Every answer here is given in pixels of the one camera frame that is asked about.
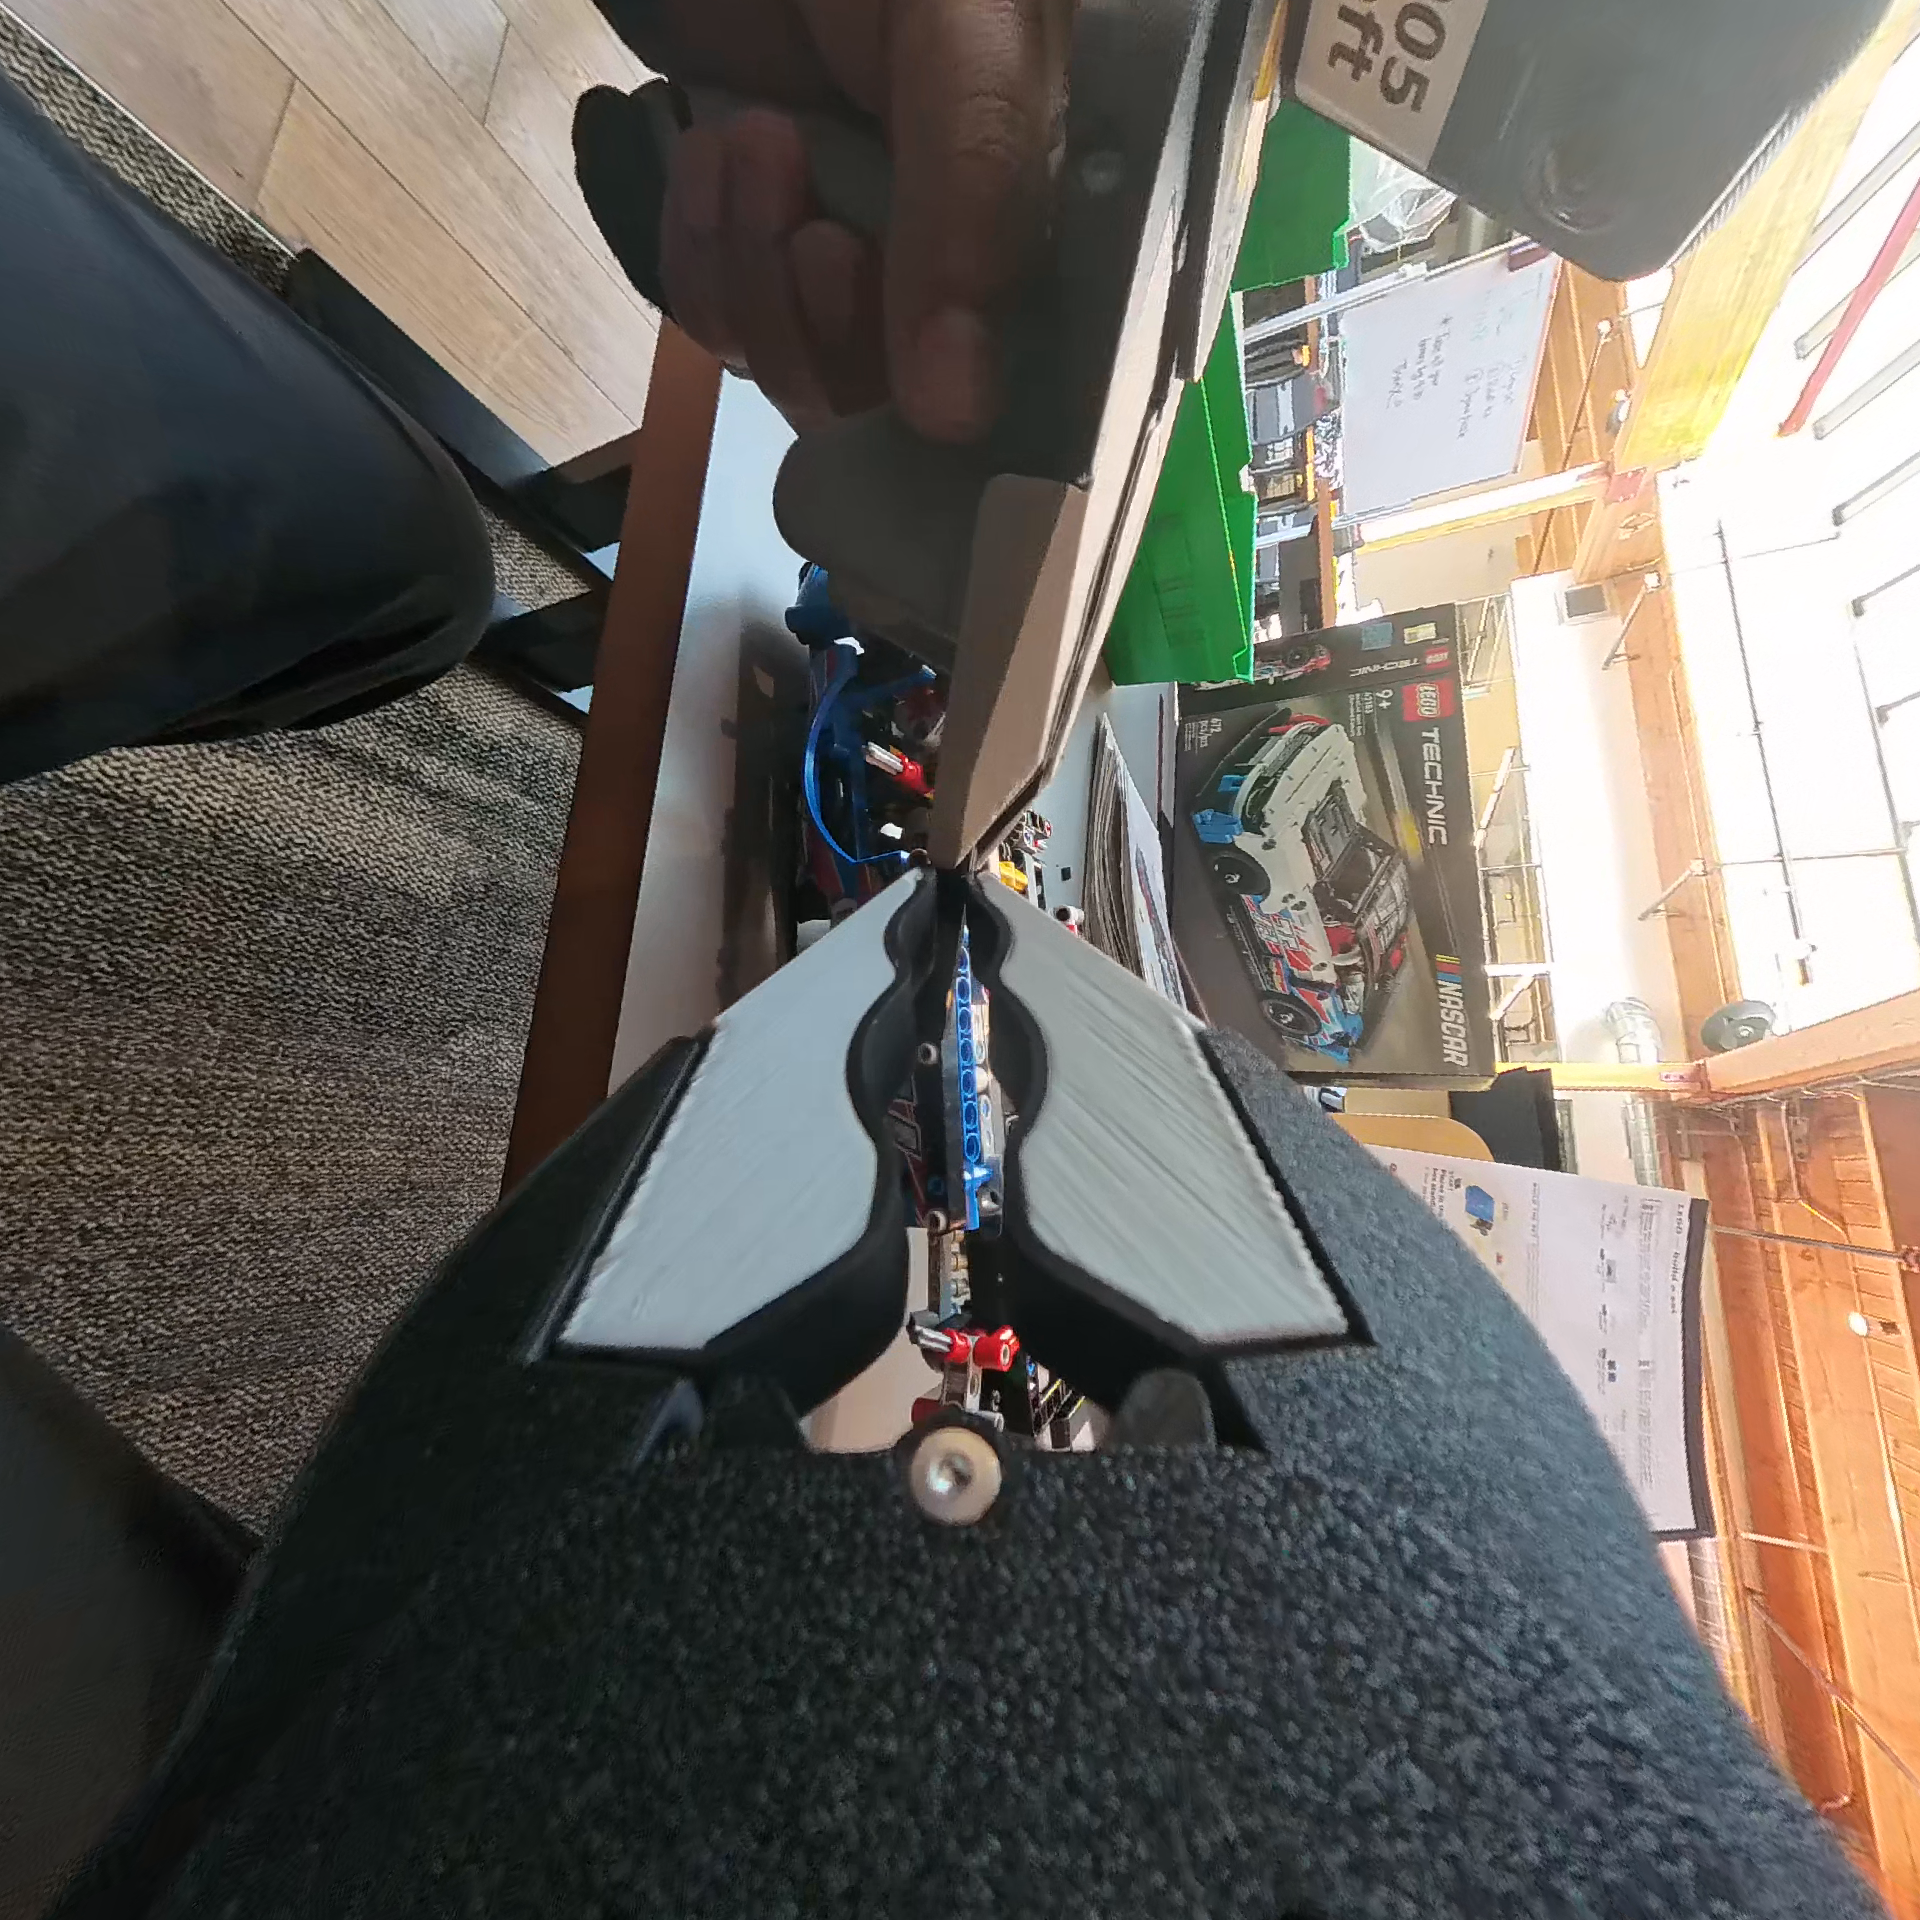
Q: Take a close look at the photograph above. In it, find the open instruction booklet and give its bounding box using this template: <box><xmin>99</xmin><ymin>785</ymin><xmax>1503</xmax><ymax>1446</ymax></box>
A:
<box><xmin>1078</xmin><ymin>712</ymin><xmax>1201</xmax><ymax>1010</ymax></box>

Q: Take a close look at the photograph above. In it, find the person's left hand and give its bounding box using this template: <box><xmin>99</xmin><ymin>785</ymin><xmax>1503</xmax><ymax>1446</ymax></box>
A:
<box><xmin>661</xmin><ymin>0</ymin><xmax>1085</xmax><ymax>448</ymax></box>

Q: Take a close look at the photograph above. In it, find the wooden document stand with sheet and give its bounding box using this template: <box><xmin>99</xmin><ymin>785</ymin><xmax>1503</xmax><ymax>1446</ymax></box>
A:
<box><xmin>1335</xmin><ymin>1111</ymin><xmax>1718</xmax><ymax>1539</ymax></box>

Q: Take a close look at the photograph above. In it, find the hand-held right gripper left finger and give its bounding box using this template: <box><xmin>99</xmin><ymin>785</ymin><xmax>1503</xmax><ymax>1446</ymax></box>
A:
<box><xmin>551</xmin><ymin>872</ymin><xmax>942</xmax><ymax>1396</ymax></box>

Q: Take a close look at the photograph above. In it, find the white board with handwriting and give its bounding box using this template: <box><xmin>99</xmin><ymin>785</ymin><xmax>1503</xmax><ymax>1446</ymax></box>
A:
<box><xmin>1332</xmin><ymin>252</ymin><xmax>1566</xmax><ymax>522</ymax></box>

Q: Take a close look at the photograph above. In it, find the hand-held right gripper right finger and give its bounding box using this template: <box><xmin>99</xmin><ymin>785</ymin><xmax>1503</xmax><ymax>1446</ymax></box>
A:
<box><xmin>959</xmin><ymin>882</ymin><xmax>1356</xmax><ymax>1396</ymax></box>

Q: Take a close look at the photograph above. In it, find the brick-built toy race car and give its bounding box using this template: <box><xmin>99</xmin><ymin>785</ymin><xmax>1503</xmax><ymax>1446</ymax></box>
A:
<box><xmin>727</xmin><ymin>563</ymin><xmax>1103</xmax><ymax>1457</ymax></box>

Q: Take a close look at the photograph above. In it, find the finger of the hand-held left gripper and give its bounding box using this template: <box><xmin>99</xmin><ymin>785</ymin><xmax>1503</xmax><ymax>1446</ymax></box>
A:
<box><xmin>932</xmin><ymin>376</ymin><xmax>1204</xmax><ymax>873</ymax></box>
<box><xmin>772</xmin><ymin>435</ymin><xmax>992</xmax><ymax>670</ymax></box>

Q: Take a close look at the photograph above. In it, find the black toy car box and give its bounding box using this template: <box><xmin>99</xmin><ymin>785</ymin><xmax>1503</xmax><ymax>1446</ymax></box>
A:
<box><xmin>1171</xmin><ymin>600</ymin><xmax>1502</xmax><ymax>1086</ymax></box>

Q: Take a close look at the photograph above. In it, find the green storage bin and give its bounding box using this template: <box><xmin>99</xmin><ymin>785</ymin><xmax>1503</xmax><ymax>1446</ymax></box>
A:
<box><xmin>1102</xmin><ymin>106</ymin><xmax>1353</xmax><ymax>689</ymax></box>

